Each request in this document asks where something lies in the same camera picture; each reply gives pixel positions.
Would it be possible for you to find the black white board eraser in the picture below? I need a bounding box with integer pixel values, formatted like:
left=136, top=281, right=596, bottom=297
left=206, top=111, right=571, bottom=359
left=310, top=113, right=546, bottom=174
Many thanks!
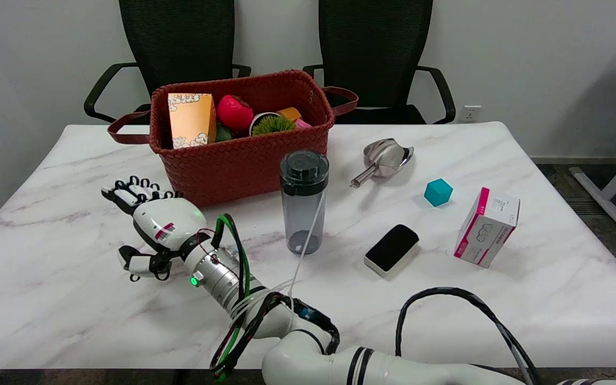
left=364, top=224, right=420, bottom=280

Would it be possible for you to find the white desk frame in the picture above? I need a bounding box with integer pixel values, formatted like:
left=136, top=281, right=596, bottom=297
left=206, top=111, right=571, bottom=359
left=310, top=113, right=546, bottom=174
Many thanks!
left=569, top=52, right=616, bottom=240

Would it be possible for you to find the black transparent water bottle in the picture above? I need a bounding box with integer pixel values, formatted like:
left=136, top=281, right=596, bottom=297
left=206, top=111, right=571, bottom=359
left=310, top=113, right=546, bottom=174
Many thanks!
left=280, top=150, right=330, bottom=256

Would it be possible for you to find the red toy fruit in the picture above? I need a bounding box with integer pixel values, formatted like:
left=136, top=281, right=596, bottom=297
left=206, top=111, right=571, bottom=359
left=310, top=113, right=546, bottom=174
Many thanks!
left=217, top=95, right=254, bottom=133

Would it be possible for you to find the orange popcorn box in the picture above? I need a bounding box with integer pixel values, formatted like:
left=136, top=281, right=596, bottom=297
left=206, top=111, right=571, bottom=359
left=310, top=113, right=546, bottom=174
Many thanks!
left=167, top=93, right=217, bottom=149

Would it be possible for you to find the green plant in white pot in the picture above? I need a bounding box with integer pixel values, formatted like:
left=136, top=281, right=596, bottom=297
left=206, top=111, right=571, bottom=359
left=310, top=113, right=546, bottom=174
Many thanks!
left=249, top=112, right=297, bottom=136

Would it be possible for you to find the thick black cable loop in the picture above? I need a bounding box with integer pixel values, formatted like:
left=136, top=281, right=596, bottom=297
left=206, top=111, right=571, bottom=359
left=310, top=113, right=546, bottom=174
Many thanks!
left=395, top=287, right=541, bottom=385

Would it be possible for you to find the red woven basket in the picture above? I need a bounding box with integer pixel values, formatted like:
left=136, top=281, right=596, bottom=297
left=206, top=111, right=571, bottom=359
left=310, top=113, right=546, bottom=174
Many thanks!
left=107, top=70, right=359, bottom=210

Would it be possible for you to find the teal cube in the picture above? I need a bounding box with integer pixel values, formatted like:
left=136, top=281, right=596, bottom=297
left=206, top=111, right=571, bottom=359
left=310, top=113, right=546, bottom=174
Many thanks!
left=424, top=178, right=454, bottom=207

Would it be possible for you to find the black braided cable bundle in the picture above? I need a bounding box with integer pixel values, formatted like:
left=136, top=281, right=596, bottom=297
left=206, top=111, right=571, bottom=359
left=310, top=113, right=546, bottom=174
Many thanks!
left=209, top=291, right=341, bottom=383

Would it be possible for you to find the metal scoop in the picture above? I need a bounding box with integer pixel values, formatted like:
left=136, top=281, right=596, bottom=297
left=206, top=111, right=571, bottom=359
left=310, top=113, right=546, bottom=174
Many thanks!
left=350, top=138, right=414, bottom=189

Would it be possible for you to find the green cable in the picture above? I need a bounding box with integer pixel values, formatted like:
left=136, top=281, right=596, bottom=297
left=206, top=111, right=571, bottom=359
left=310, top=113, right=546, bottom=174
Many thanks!
left=211, top=214, right=252, bottom=383

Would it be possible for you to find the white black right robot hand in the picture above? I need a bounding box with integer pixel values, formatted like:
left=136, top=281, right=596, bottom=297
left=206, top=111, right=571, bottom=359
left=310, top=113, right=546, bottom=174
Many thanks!
left=101, top=175, right=209, bottom=282

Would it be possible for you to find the black mesh office chair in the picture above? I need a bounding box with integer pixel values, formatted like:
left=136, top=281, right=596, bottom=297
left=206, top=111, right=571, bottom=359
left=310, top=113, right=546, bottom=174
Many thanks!
left=303, top=0, right=456, bottom=125
left=84, top=0, right=252, bottom=125

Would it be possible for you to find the thin white cable tie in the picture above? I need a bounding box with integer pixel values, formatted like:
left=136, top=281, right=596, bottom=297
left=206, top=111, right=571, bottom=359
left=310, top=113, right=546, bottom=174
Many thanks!
left=287, top=195, right=326, bottom=300

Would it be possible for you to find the pink white carton box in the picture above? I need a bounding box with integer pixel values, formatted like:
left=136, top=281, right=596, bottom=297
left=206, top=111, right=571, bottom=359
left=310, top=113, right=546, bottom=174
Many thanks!
left=453, top=187, right=521, bottom=268

